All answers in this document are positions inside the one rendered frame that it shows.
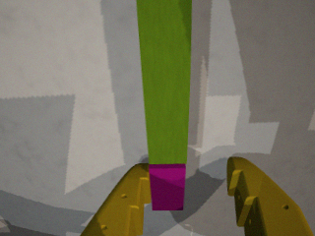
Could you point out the lime green rectangular block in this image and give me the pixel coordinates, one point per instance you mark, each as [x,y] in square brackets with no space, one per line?
[165,49]

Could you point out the magenta rectangular block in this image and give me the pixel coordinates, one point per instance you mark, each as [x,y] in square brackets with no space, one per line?
[167,186]

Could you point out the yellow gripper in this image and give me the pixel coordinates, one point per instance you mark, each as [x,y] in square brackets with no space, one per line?
[261,206]

